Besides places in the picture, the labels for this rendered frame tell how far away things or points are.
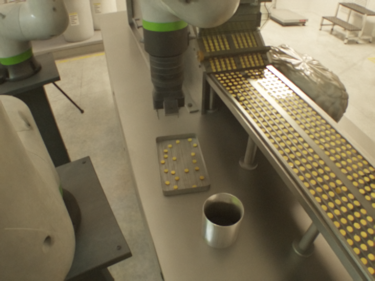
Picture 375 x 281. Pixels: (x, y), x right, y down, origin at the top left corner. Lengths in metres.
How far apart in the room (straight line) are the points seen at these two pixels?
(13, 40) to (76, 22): 2.52
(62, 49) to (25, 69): 2.53
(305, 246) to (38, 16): 0.94
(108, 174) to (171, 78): 1.33
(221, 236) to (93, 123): 1.87
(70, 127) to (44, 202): 2.11
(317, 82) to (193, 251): 0.57
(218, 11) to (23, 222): 0.35
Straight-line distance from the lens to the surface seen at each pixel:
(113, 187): 1.78
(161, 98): 0.64
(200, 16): 0.42
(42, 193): 0.25
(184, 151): 0.78
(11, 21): 0.99
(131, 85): 1.10
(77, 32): 3.55
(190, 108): 0.93
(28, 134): 0.36
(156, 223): 0.64
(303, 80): 0.85
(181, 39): 0.56
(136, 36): 1.50
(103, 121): 2.30
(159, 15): 0.53
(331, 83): 0.86
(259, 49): 0.91
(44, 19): 0.94
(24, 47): 1.05
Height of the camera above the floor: 1.34
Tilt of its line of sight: 42 degrees down
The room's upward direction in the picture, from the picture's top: straight up
